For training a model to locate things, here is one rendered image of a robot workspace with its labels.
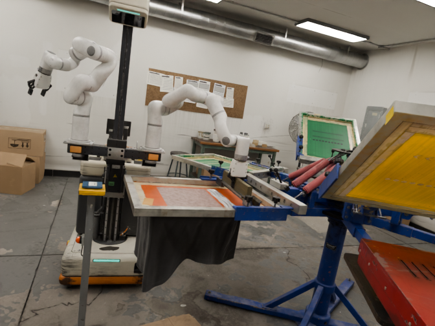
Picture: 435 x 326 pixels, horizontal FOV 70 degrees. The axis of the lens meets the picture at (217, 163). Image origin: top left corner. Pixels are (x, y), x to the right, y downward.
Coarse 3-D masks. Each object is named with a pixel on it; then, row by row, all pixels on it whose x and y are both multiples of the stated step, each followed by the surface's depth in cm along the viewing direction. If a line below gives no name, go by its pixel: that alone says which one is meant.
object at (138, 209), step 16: (128, 176) 185; (144, 176) 191; (128, 192) 159; (256, 192) 193; (144, 208) 136; (160, 208) 139; (176, 208) 142; (192, 208) 146; (208, 208) 149; (224, 208) 153
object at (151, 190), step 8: (144, 192) 170; (152, 192) 172; (160, 192) 175; (168, 192) 177; (176, 192) 179; (184, 192) 182; (192, 192) 184; (200, 192) 187; (208, 192) 190; (224, 192) 195
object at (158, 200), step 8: (160, 200) 161; (168, 200) 163; (176, 200) 165; (184, 200) 168; (192, 200) 170; (200, 200) 172; (208, 200) 174; (216, 200) 176; (232, 200) 181; (240, 200) 184
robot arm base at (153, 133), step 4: (148, 128) 198; (152, 128) 197; (156, 128) 198; (160, 128) 200; (148, 132) 198; (152, 132) 198; (156, 132) 198; (160, 132) 200; (148, 136) 199; (152, 136) 198; (156, 136) 199; (160, 136) 202; (148, 140) 199; (152, 140) 199; (156, 140) 199; (160, 140) 203; (148, 144) 199; (152, 144) 199; (156, 144) 200; (144, 148) 199; (148, 148) 198; (152, 148) 200; (156, 148) 201; (160, 148) 205
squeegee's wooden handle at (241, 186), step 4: (224, 172) 197; (228, 172) 193; (224, 176) 196; (224, 180) 196; (228, 180) 190; (236, 180) 180; (240, 180) 176; (236, 184) 179; (240, 184) 175; (244, 184) 170; (248, 184) 170; (236, 188) 179; (240, 188) 174; (244, 188) 170; (248, 188) 166; (240, 192) 174; (244, 192) 169; (248, 192) 167
